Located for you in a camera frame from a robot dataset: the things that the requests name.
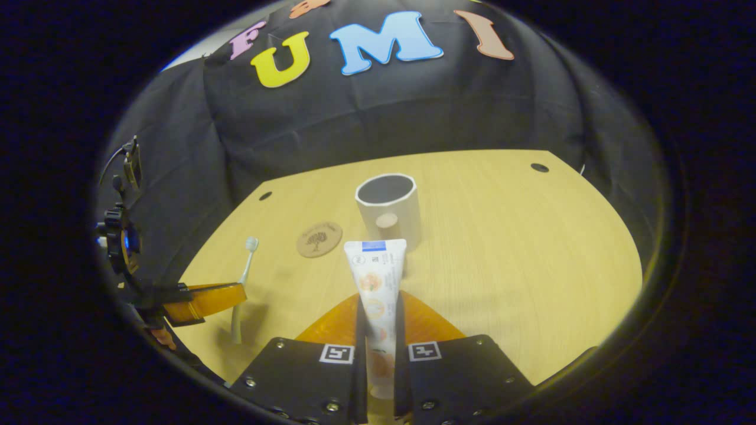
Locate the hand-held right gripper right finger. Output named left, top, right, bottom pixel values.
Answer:
left=395, top=290, right=535, bottom=423

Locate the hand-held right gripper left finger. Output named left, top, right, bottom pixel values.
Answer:
left=229, top=292, right=368, bottom=425

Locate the white toothbrush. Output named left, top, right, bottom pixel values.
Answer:
left=230, top=236, right=259, bottom=345

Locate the white toothpaste tube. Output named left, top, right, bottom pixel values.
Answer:
left=344, top=238, right=408, bottom=401

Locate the round wooden coaster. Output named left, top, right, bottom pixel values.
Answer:
left=296, top=221, right=343, bottom=259

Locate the white cup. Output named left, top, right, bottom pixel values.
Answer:
left=355, top=173, right=422, bottom=251

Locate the black backdrop cloth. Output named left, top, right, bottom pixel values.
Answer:
left=97, top=0, right=668, bottom=296

